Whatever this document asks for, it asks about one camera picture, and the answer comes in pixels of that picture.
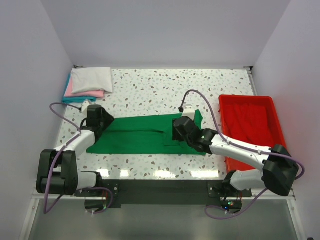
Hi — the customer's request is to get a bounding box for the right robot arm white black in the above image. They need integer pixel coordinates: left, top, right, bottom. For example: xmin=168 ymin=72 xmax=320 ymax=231
xmin=173 ymin=116 xmax=299 ymax=197

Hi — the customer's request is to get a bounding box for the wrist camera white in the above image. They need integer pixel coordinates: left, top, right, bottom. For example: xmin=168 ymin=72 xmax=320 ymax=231
xmin=79 ymin=99 xmax=92 ymax=114
xmin=181 ymin=105 xmax=196 ymax=121

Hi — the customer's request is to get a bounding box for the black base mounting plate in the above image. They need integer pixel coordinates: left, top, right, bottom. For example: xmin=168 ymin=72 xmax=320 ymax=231
xmin=74 ymin=178 xmax=253 ymax=210

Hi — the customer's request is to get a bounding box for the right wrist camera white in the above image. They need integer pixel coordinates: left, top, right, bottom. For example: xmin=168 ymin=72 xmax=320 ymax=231
xmin=181 ymin=105 xmax=196 ymax=121

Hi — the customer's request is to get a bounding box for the folded teal t shirt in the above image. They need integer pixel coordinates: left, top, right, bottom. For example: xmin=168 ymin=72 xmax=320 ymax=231
xmin=61 ymin=73 xmax=97 ymax=104

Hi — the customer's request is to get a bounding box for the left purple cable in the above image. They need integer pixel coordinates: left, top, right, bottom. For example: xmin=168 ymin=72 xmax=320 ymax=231
xmin=43 ymin=102 xmax=115 ymax=215

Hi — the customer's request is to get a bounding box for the red plastic bin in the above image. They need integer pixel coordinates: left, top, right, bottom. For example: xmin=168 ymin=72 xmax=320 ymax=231
xmin=218 ymin=94 xmax=294 ymax=178

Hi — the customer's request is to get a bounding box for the folded pink t shirt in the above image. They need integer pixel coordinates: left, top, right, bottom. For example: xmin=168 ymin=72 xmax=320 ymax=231
xmin=64 ymin=77 xmax=105 ymax=98

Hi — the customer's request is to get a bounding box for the folded white t shirt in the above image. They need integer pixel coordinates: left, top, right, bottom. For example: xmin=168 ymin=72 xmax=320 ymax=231
xmin=70 ymin=67 xmax=113 ymax=94

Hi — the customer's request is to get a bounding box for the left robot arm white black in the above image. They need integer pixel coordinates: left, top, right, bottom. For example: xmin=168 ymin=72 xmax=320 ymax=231
xmin=36 ymin=104 xmax=115 ymax=196

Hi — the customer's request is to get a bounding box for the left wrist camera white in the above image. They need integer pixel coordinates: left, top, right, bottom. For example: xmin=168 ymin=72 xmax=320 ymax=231
xmin=79 ymin=99 xmax=92 ymax=114

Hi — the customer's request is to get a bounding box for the red t shirt in bin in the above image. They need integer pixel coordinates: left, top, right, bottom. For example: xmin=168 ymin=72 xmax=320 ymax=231
xmin=224 ymin=103 xmax=274 ymax=147

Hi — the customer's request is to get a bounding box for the green t shirt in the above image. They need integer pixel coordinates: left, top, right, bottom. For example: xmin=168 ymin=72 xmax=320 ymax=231
xmin=86 ymin=113 xmax=204 ymax=156

